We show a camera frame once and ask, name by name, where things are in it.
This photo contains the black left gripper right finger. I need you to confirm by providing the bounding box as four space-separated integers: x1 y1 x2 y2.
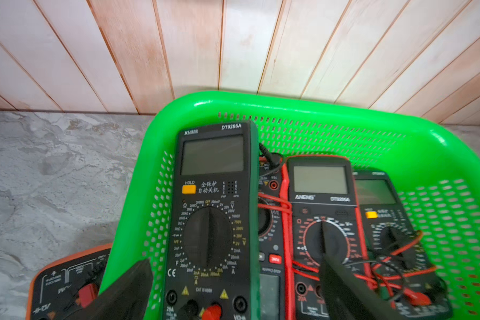
319 256 404 319

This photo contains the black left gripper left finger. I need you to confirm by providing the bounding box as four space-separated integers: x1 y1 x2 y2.
67 259 153 319

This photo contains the dark green multimeter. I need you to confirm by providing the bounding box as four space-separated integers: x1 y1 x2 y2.
161 121 260 319
353 169 453 319

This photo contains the large red Aneng multimeter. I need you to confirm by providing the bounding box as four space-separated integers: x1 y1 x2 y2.
286 155 370 319

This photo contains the orange multimeter at left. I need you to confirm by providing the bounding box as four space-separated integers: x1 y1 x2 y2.
25 243 112 319

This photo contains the green plastic basket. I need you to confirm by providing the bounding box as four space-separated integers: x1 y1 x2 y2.
101 91 480 319

